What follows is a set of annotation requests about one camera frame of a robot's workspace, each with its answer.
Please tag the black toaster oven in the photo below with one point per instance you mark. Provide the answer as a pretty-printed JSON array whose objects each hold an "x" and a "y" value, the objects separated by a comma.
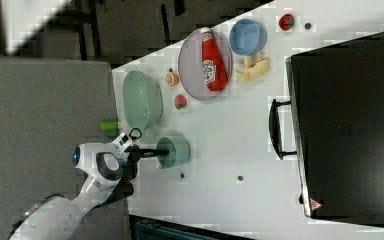
[{"x": 337, "y": 106}]

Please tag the lilac round plate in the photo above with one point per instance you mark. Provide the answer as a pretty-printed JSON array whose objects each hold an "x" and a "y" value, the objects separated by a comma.
[{"x": 189, "y": 65}]

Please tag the green lime toy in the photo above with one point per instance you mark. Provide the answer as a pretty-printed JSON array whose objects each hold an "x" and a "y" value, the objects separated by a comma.
[{"x": 108, "y": 126}]

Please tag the green mug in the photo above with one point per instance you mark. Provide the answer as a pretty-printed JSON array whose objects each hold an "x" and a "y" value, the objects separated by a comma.
[{"x": 178, "y": 151}]

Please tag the red ketchup bottle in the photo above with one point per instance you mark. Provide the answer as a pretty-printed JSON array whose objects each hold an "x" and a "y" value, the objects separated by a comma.
[{"x": 213, "y": 67}]

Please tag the blue bowl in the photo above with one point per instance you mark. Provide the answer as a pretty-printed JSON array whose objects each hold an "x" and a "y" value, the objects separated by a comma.
[{"x": 247, "y": 37}]

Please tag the strawberry toy near colander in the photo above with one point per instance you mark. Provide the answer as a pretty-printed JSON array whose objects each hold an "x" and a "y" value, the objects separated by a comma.
[{"x": 180, "y": 101}]

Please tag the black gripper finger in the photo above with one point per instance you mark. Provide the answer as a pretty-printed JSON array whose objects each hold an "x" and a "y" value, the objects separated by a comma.
[
  {"x": 148, "y": 155},
  {"x": 154, "y": 151}
]

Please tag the strawberry toy far corner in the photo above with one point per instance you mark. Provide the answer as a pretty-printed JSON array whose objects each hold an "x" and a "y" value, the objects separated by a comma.
[{"x": 286, "y": 22}]

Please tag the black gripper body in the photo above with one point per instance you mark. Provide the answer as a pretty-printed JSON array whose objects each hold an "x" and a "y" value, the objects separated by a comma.
[{"x": 134, "y": 154}]

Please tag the orange slice toy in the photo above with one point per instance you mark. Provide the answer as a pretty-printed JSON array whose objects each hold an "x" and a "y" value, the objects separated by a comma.
[{"x": 172, "y": 78}]

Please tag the yellow banana bunch toy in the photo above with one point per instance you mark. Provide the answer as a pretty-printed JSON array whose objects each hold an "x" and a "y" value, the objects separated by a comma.
[{"x": 251, "y": 68}]

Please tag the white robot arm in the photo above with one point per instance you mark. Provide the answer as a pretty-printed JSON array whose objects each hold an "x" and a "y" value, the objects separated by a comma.
[{"x": 57, "y": 217}]

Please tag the green perforated colander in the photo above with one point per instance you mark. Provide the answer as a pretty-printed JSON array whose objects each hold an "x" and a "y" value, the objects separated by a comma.
[{"x": 142, "y": 100}]

